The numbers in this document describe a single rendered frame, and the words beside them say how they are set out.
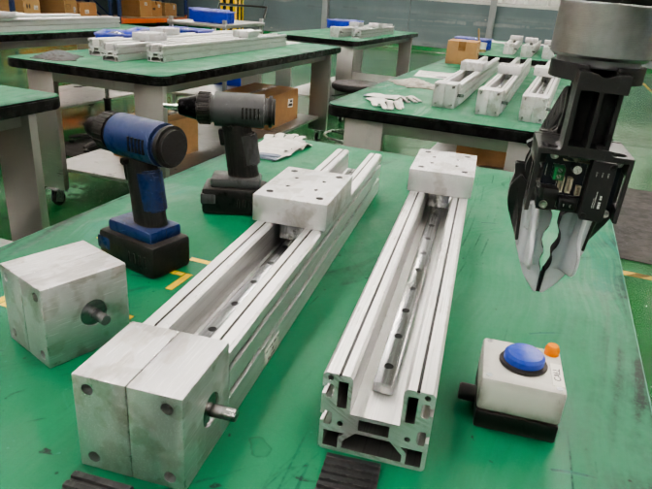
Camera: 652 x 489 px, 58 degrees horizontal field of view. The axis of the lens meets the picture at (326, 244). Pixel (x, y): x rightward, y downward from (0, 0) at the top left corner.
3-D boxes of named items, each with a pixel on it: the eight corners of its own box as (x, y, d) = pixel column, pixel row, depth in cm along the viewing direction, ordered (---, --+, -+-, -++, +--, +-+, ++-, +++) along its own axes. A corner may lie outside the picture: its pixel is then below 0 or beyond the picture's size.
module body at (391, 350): (423, 472, 54) (437, 395, 50) (317, 446, 56) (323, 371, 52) (466, 205, 125) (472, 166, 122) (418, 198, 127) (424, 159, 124)
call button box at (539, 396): (554, 444, 58) (569, 392, 56) (454, 422, 60) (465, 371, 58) (548, 396, 65) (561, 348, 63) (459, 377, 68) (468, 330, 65)
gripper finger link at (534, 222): (504, 307, 53) (526, 211, 50) (504, 278, 59) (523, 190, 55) (539, 313, 53) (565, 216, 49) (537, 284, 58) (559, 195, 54)
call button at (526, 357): (543, 383, 58) (547, 366, 58) (502, 374, 59) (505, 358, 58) (540, 361, 62) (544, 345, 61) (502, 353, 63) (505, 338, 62)
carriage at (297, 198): (324, 249, 84) (327, 205, 81) (251, 237, 86) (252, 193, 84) (349, 214, 98) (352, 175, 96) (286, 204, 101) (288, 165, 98)
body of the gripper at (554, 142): (518, 216, 48) (552, 63, 43) (515, 186, 56) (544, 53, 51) (618, 233, 47) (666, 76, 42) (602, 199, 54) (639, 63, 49)
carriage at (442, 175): (468, 214, 102) (474, 177, 100) (405, 205, 105) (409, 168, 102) (472, 188, 117) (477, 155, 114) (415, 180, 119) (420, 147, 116)
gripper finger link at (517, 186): (499, 237, 56) (518, 145, 52) (499, 231, 57) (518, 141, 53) (551, 245, 55) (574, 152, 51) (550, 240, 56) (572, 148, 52)
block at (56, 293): (61, 378, 63) (51, 299, 59) (11, 337, 69) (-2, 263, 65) (143, 342, 70) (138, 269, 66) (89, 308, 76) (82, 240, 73)
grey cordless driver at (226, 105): (271, 217, 111) (275, 98, 102) (163, 211, 109) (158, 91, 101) (272, 204, 118) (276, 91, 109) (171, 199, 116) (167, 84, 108)
